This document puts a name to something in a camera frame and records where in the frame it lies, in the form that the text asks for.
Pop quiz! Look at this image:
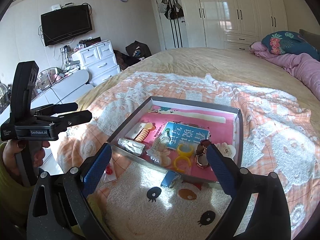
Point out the pink quilt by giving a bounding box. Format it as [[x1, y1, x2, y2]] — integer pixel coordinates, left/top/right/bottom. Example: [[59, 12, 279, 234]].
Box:
[[249, 42, 320, 100]]

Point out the cream pearl hair clip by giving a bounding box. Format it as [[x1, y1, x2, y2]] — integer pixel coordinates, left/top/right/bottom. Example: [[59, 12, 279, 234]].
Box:
[[146, 149, 171, 167]]

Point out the white door with bags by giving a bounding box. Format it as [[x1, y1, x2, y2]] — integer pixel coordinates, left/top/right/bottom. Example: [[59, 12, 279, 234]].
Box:
[[151, 0, 189, 51]]

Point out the white round-edged desk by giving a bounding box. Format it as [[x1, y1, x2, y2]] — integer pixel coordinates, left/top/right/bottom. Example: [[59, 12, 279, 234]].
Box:
[[31, 70, 94, 108]]

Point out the yellow hoop earrings bag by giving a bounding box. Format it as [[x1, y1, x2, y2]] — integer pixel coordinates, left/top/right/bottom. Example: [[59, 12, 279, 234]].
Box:
[[173, 144, 194, 173]]

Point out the orange white plush blanket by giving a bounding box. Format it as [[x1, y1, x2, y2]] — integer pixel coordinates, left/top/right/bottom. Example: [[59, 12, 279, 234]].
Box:
[[56, 71, 320, 240]]

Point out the white hair claw clip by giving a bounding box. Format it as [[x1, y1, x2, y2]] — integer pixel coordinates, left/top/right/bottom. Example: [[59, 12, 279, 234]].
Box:
[[215, 142, 236, 159]]

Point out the grey cardboard box tray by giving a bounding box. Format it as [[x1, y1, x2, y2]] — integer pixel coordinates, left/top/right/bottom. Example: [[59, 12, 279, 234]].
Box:
[[107, 96, 244, 183]]

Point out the white wardrobe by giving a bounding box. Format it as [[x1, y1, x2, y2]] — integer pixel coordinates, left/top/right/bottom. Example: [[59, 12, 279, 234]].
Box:
[[134, 0, 290, 51]]

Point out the black wall television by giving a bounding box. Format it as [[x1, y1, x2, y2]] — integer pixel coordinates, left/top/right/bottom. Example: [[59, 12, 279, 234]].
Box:
[[41, 4, 93, 47]]

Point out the yellow bedspread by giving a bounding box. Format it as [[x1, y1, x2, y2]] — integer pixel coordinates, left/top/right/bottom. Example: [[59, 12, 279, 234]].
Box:
[[75, 47, 320, 126]]

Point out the black bag on floor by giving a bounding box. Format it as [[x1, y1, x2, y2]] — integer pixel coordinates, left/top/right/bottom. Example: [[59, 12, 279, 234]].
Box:
[[113, 41, 152, 71]]

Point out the clear acrylic organizer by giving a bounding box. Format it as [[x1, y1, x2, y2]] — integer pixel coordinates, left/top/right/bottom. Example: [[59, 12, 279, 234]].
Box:
[[36, 67, 65, 90]]

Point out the left hand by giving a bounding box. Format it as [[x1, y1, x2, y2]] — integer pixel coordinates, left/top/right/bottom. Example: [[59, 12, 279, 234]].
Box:
[[2, 140, 50, 180]]

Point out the floral teal pillow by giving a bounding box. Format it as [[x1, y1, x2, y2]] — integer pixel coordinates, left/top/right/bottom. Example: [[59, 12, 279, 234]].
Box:
[[261, 31, 319, 61]]

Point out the green left sleeve forearm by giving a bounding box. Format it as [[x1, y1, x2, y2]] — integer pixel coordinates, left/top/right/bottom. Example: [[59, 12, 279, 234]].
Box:
[[1, 140, 33, 239]]

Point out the white drawer chest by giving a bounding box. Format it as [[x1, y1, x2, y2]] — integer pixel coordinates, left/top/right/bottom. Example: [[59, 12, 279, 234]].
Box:
[[72, 40, 120, 87]]

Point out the orange spiral hair tie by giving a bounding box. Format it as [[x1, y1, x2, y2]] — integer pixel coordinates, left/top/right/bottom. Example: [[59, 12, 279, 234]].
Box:
[[134, 122, 154, 143]]

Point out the white small box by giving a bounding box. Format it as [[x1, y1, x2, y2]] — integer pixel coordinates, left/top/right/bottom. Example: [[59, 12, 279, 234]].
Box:
[[125, 122, 146, 140]]

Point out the clear bag with label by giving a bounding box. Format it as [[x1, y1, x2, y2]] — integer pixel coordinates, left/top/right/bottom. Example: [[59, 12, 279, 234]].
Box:
[[118, 138, 145, 156]]

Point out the grey headboard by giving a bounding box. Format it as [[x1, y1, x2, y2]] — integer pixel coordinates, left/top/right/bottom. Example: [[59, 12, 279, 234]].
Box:
[[299, 29, 320, 50]]

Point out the red ball earrings bag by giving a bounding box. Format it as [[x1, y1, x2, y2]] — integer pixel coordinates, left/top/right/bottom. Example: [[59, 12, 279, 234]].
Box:
[[101, 163, 117, 184]]

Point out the blue small box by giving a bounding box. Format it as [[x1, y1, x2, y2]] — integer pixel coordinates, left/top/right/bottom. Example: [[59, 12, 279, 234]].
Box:
[[161, 170, 181, 188]]

